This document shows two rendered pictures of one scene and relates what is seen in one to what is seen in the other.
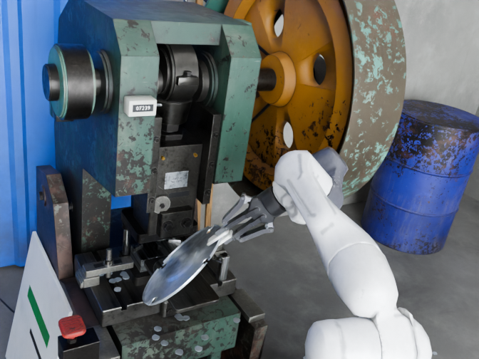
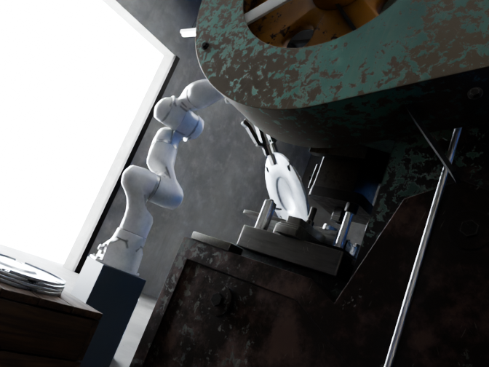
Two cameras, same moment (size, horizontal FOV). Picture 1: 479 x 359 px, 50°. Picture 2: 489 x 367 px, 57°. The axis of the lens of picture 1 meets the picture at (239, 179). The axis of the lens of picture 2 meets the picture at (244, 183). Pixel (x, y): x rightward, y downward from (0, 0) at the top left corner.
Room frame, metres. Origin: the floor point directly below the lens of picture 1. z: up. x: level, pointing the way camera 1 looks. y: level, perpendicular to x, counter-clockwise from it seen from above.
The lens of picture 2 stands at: (2.56, -0.39, 0.53)
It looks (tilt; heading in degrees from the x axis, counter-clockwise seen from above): 13 degrees up; 165
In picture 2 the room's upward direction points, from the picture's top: 22 degrees clockwise
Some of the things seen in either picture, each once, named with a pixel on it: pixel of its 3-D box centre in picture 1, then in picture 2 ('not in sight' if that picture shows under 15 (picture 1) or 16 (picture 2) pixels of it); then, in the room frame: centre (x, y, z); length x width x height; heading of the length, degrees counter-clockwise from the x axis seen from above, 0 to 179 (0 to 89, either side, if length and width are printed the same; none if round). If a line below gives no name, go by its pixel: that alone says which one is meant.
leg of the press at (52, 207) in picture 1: (61, 320); not in sight; (1.36, 0.53, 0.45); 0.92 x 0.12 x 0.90; 35
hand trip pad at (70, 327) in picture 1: (72, 335); not in sight; (1.02, 0.37, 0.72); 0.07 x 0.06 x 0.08; 35
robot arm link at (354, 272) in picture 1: (381, 317); (180, 105); (0.74, -0.29, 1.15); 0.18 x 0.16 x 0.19; 12
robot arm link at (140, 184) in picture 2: not in sight; (137, 199); (0.77, -0.29, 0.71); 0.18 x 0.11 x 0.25; 102
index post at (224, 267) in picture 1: (222, 266); (265, 215); (1.39, 0.01, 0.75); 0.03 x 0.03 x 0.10; 35
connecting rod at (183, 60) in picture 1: (170, 101); not in sight; (1.39, 0.23, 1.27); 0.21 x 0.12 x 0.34; 35
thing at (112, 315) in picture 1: (155, 273); (322, 271); (1.40, 0.23, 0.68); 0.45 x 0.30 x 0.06; 125
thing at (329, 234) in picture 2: (157, 253); (330, 243); (1.39, 0.22, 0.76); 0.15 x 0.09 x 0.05; 125
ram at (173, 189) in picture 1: (169, 181); (349, 155); (1.36, 0.20, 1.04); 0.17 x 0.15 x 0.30; 35
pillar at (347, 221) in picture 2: not in sight; (346, 223); (1.49, 0.19, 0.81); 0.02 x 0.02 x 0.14
